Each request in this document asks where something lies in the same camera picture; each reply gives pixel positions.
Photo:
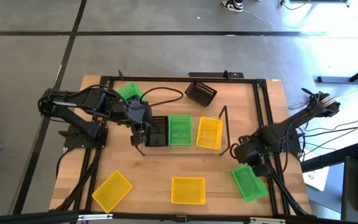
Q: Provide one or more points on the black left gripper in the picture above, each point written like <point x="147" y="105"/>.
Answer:
<point x="137" y="112"/>

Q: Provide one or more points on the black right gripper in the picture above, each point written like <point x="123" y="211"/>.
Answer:
<point x="249" y="151"/>

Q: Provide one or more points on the black plastic slotted basket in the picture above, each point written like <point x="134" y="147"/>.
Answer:
<point x="157" y="132"/>
<point x="199" y="93"/>

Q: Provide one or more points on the green plastic slotted basket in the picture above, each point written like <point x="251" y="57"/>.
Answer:
<point x="129" y="90"/>
<point x="249" y="186"/>
<point x="180" y="130"/>

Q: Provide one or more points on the yellow plastic slotted basket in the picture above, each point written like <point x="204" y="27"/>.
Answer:
<point x="112" y="191"/>
<point x="209" y="133"/>
<point x="188" y="190"/>

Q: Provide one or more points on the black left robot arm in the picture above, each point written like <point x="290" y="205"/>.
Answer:
<point x="82" y="102"/>

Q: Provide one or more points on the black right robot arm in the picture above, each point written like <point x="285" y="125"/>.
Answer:
<point x="291" y="124"/>

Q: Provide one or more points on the white paper sheet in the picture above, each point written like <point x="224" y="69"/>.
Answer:
<point x="315" y="179"/>

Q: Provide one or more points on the black diagonal desk bar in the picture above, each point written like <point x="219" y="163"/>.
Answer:
<point x="328" y="158"/>

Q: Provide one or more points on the black desk foot bar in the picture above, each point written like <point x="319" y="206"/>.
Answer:
<point x="331" y="79"/>

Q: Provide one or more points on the person's shoe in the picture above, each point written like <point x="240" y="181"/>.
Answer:
<point x="230" y="5"/>

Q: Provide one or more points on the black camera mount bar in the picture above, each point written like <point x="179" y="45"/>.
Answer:
<point x="213" y="74"/>

